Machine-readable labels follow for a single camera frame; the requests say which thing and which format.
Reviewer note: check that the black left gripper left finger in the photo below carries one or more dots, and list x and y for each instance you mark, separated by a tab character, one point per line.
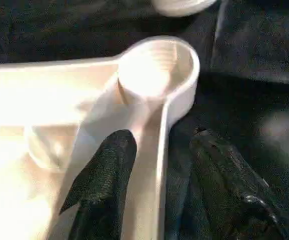
104	190

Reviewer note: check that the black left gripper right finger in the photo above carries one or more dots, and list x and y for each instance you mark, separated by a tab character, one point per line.
229	190

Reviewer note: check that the white table top frame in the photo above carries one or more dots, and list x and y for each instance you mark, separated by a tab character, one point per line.
44	110

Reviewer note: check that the white plastic table leg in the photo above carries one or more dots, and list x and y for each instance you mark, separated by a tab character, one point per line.
182	6

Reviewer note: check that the black work mat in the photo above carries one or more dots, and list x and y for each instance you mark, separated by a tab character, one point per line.
254	90

